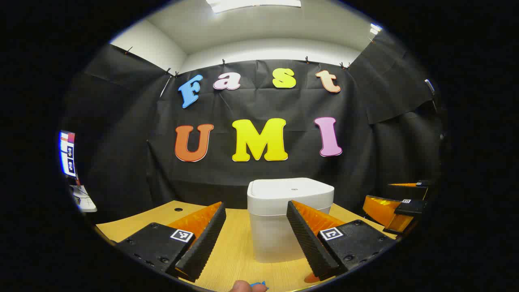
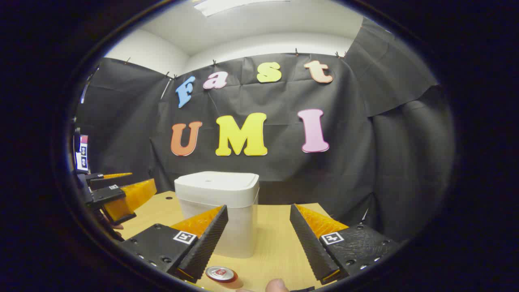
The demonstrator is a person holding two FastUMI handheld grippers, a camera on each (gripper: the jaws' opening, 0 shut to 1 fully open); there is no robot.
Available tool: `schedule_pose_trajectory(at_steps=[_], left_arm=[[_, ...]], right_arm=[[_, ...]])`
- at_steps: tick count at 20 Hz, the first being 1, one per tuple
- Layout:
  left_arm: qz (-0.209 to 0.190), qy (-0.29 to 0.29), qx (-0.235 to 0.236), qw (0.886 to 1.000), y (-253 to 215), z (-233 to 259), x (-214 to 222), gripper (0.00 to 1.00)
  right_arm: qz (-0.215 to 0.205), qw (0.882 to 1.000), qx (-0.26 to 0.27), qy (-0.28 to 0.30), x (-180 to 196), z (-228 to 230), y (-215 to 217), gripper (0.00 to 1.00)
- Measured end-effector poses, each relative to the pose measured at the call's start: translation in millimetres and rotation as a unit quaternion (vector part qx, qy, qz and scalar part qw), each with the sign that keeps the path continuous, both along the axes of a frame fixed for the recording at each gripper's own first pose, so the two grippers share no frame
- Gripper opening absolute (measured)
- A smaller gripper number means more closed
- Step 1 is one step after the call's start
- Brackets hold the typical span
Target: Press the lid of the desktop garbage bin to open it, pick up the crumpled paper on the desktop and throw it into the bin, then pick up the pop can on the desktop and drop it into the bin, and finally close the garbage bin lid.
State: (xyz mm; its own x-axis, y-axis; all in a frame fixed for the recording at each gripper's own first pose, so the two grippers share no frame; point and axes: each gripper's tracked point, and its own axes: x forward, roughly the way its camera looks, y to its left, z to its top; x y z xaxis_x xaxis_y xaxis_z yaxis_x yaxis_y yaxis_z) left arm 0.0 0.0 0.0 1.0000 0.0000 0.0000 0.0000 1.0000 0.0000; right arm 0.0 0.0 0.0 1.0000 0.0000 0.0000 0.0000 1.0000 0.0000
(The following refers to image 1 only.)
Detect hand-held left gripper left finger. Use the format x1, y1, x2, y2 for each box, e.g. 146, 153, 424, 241
116, 202, 227, 283

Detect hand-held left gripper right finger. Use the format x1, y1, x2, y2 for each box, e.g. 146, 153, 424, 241
287, 200, 397, 283

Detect white desktop garbage bin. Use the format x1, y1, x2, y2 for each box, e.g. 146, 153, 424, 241
247, 178, 335, 263

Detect wooden desktop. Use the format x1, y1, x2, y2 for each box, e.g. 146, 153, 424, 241
95, 200, 400, 292

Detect black backdrop cloth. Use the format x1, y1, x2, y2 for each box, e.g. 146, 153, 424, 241
61, 30, 446, 223

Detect computer monitor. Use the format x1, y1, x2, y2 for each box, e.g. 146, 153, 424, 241
59, 130, 77, 179

